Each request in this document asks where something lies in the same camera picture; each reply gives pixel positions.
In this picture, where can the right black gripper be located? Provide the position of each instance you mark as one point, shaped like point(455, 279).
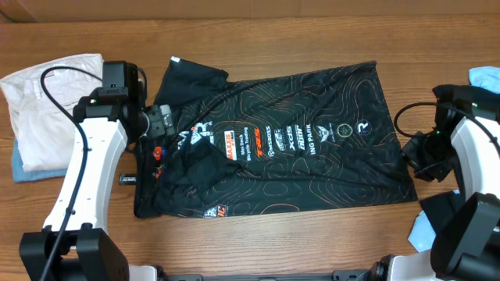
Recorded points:
point(430, 172)

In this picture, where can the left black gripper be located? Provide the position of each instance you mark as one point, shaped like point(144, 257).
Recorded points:
point(162, 120)

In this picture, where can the black printed cycling jersey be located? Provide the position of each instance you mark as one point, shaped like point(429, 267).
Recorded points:
point(305, 142)

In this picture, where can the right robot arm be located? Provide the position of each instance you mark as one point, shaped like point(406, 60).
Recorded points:
point(466, 249)

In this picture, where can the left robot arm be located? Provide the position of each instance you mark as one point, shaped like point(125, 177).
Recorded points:
point(74, 243)

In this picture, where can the light blue garment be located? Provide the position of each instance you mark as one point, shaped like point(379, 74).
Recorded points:
point(486, 77)

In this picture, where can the folded beige trousers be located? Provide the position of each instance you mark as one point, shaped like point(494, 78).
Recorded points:
point(44, 134)

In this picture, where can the folded blue denim garment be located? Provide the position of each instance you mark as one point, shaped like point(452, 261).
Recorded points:
point(19, 175)

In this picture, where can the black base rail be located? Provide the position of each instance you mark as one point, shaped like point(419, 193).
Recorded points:
point(337, 275)

